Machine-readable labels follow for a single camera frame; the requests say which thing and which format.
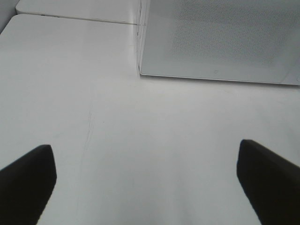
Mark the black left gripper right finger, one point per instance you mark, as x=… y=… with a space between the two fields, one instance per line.
x=271 y=184

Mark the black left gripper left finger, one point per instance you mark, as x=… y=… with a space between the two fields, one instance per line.
x=26 y=186

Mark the white microwave door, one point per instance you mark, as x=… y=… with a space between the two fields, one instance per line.
x=230 y=40

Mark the white microwave oven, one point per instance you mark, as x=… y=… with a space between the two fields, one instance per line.
x=141 y=26

